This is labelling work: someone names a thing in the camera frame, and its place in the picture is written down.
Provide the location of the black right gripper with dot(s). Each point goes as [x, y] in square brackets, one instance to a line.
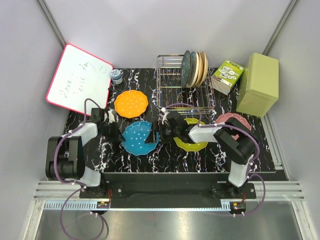
[156, 127]

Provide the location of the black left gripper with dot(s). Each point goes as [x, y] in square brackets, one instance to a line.
[113, 129]

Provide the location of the blue polka dot plate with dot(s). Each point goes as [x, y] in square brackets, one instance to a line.
[135, 136]

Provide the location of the orange polka dot plate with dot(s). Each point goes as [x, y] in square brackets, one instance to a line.
[131, 104]

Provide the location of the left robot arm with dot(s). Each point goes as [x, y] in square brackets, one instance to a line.
[65, 157]

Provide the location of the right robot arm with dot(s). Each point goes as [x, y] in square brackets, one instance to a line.
[241, 152]

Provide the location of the dark teal plate in rack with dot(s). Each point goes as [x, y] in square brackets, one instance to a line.
[185, 68]

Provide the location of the teal grey plate in rack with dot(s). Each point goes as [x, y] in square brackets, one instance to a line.
[192, 64]

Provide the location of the cream plate in rack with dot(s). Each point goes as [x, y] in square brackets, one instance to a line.
[197, 70]

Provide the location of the beige plate in rack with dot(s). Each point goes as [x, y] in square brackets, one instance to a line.
[204, 69]

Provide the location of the lime green polka dot plate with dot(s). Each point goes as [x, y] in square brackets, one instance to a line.
[190, 147]

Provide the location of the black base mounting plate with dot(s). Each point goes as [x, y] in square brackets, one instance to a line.
[168, 191]

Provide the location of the small blue lidded jar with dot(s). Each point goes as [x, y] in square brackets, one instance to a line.
[116, 76]

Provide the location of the pink polka dot plate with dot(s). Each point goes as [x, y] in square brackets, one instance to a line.
[224, 118]

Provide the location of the pink framed whiteboard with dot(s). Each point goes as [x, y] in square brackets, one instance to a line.
[79, 76]

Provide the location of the green printed paper box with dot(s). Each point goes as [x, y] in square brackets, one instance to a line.
[226, 76]

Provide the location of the light green metal tin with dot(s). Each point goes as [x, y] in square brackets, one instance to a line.
[259, 85]

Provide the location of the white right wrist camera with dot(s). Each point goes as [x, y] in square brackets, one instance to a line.
[165, 114]

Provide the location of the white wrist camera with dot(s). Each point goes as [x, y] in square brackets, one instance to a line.
[110, 115]
[165, 114]

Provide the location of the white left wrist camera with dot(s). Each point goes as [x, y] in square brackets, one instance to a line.
[110, 115]

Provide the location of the metal wire dish rack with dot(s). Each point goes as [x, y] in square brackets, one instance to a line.
[188, 101]

